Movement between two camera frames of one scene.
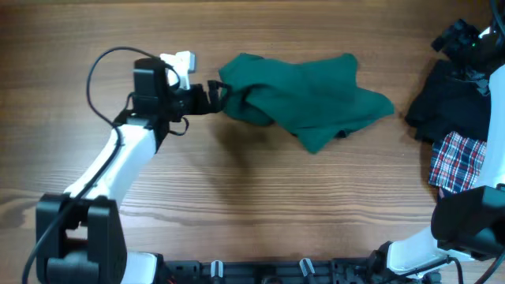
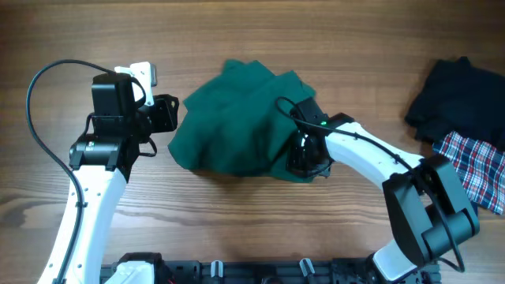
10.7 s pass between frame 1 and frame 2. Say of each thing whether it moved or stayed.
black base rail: stayed
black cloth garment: stayed
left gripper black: moved
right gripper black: moved
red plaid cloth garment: stayed
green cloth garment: moved
